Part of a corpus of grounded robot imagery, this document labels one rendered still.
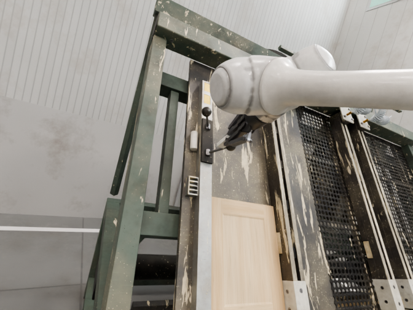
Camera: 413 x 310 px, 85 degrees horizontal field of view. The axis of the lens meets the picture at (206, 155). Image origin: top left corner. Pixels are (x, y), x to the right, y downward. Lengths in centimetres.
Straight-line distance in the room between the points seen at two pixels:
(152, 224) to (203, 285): 25
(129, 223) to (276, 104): 52
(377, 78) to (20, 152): 323
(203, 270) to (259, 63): 62
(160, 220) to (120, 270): 21
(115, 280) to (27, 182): 275
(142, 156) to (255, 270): 57
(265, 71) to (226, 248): 63
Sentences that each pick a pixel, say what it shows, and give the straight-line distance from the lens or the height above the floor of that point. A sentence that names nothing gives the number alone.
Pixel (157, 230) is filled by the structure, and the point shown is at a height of 109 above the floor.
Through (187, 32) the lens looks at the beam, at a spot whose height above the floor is 188.
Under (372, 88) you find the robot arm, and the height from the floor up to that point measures 157.
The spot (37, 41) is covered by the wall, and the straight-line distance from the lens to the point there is 328.
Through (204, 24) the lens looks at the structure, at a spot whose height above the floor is 216.
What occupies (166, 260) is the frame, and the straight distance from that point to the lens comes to 141.
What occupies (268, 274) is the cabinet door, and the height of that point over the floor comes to 101.
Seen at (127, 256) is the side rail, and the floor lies 107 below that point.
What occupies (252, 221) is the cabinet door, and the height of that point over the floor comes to 117.
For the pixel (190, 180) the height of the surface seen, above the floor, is 127.
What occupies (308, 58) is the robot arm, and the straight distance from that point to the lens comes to 54.
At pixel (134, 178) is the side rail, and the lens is 75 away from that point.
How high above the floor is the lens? 144
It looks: 4 degrees down
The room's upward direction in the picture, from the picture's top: 15 degrees clockwise
